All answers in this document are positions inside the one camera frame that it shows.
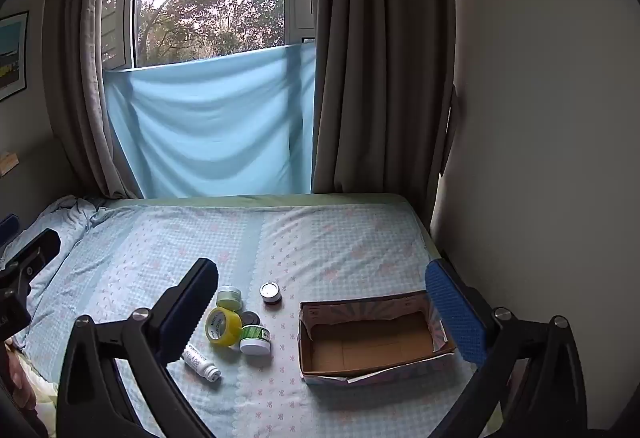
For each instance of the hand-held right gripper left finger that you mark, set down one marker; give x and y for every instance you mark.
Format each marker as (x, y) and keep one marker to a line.
(192, 313)

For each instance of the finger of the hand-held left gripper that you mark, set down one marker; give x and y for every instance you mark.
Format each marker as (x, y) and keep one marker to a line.
(9, 224)
(36, 247)

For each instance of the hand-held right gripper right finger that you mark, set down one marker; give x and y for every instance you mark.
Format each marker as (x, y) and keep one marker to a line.
(456, 315)

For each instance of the yellow tape roll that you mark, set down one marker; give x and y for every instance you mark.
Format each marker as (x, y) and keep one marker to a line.
(221, 326)

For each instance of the green lid jar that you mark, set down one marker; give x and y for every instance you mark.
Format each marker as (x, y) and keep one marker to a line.
(230, 298)

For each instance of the small white bottle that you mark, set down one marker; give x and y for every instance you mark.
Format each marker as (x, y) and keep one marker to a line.
(201, 361)

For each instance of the black lid small jar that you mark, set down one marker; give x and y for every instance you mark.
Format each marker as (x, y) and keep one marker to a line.
(249, 318)

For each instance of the green label white jar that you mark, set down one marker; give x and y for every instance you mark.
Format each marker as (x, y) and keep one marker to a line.
(255, 340)

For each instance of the round silver tin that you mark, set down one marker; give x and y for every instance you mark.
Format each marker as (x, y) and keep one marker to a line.
(270, 293)

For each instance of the cardboard box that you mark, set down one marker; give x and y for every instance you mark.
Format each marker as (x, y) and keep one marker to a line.
(372, 343)

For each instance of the person's left hand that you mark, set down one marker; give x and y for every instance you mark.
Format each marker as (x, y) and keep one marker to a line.
(20, 375)

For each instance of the blue floral pillow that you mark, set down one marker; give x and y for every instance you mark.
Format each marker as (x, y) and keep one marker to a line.
(55, 228)

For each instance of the blue floral bed sheet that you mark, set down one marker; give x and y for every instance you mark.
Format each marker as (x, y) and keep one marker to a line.
(310, 258)

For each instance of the brown curtain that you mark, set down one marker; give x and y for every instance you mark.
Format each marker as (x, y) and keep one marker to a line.
(90, 67)
(380, 57)

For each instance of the light blue hanging cloth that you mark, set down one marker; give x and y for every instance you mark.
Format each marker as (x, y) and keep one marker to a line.
(210, 127)

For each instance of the small wall shelf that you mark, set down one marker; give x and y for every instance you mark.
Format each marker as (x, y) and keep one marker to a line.
(7, 162)

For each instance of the framed wall picture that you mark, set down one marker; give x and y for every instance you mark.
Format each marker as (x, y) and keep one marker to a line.
(12, 56)

